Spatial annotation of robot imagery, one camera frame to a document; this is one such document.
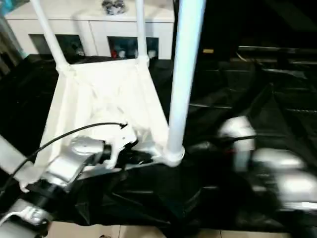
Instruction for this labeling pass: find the black bench with silver rail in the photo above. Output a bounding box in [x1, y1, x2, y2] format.
[237, 46, 317, 76]

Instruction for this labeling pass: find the white plastic table top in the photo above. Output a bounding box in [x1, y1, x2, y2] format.
[29, 57, 186, 180]

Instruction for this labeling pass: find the black plastic mat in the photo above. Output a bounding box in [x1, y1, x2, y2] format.
[0, 52, 317, 233]

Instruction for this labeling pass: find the white plastic table leg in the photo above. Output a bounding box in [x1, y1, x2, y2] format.
[30, 0, 71, 71]
[134, 0, 150, 66]
[0, 134, 31, 193]
[164, 0, 207, 167]

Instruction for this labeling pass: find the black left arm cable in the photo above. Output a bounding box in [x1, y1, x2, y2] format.
[0, 122, 128, 200]

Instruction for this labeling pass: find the dark crumpled bundle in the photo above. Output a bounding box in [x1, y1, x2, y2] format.
[101, 0, 126, 15]

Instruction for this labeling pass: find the light blue plastic film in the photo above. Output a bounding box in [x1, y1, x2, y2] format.
[0, 0, 16, 15]

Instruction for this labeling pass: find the white cabinet with glass doors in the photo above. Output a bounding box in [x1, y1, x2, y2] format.
[2, 0, 177, 60]

